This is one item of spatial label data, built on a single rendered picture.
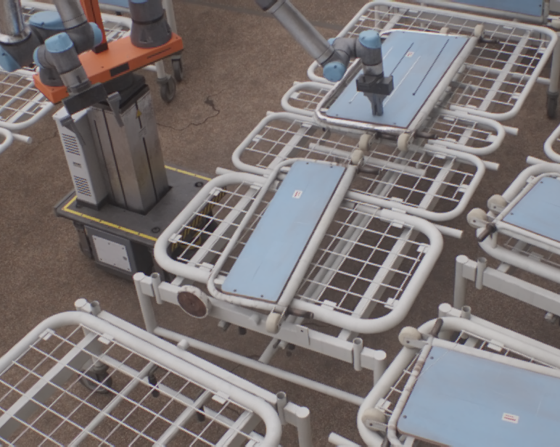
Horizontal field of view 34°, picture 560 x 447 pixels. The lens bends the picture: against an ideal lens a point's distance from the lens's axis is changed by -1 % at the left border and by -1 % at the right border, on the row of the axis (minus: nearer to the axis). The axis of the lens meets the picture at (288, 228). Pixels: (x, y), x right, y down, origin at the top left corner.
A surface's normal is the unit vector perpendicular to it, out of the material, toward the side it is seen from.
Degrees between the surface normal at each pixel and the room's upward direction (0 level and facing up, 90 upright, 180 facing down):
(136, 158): 90
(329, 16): 0
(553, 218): 8
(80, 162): 90
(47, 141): 0
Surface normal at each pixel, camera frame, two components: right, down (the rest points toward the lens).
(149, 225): -0.07, -0.75
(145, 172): 0.87, 0.26
